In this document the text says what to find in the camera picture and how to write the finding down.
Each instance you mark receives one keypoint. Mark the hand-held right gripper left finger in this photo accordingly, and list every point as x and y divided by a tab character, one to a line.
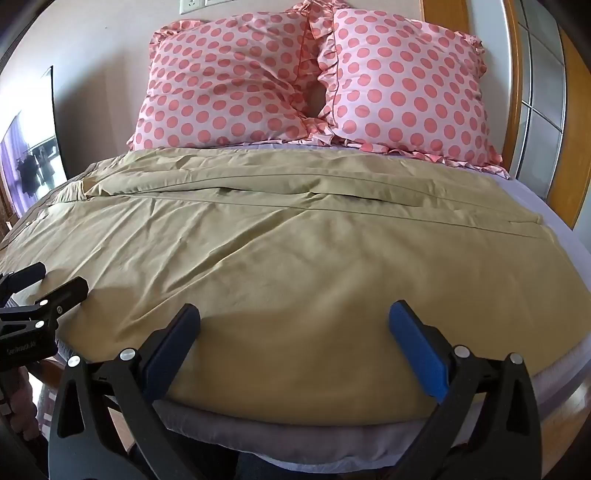
171	340

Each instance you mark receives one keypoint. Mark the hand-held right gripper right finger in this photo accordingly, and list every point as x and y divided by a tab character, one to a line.
416	347

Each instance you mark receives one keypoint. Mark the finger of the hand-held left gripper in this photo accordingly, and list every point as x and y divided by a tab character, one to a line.
27	276
69	291

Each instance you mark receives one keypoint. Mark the olive green bed sheet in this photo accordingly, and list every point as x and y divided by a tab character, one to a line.
295	258

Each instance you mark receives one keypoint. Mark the person's left hand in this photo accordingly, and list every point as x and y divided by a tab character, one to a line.
16	400

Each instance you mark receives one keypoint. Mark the grey cloth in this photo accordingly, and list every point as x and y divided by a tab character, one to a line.
295	427

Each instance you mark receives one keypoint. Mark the bed with lavender sheet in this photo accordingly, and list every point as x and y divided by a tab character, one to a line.
549	240

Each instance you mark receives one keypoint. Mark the pink polka dot pillow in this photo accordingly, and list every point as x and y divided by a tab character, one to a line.
406	87
221	87

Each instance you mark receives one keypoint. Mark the wall poster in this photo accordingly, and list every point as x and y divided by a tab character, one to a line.
32	157

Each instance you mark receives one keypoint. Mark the white wall socket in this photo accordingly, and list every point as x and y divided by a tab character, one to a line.
194	5

